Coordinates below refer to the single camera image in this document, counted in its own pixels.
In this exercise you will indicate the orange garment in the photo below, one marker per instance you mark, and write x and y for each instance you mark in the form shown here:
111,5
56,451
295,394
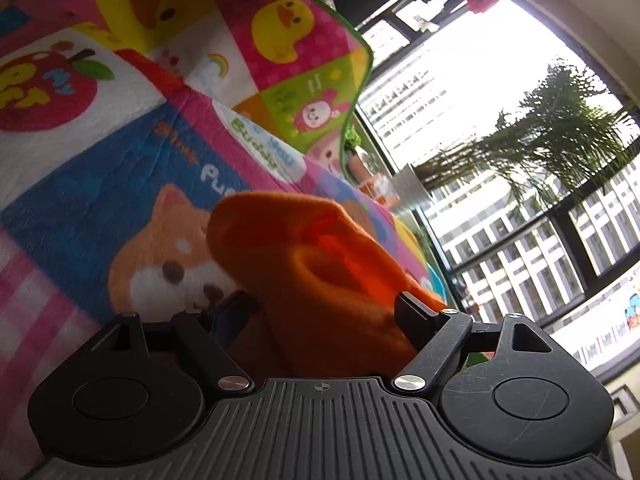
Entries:
320,280

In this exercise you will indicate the black window frame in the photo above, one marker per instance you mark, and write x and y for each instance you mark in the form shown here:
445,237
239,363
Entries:
500,240

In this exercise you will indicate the green potted palm plant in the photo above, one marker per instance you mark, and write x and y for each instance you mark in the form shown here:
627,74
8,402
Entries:
545,125

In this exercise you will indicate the colourful cartoon printed blanket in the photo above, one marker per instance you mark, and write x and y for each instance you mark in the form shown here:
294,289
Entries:
165,125

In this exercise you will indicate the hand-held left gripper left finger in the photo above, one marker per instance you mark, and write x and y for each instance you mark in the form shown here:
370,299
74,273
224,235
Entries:
235,310

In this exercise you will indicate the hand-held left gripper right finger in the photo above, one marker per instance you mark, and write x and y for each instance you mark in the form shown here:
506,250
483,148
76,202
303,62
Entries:
411,316

